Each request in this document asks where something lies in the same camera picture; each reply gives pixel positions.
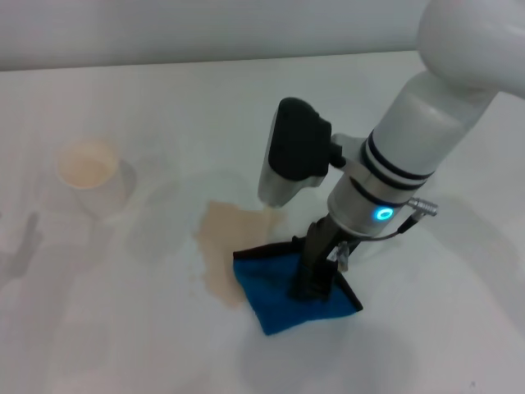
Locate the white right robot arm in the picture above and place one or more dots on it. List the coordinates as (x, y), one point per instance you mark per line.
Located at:
(426, 123)

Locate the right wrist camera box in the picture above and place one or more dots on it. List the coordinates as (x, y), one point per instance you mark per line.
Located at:
(295, 147)

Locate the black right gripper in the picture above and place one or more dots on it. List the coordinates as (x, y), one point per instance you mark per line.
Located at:
(326, 246)

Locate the blue rag with black trim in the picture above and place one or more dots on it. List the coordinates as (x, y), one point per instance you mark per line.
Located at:
(270, 291)

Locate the white paper cup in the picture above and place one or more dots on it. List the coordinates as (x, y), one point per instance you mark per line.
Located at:
(96, 193)

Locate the large brown water stain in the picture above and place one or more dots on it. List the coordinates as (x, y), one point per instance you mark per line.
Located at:
(229, 234)

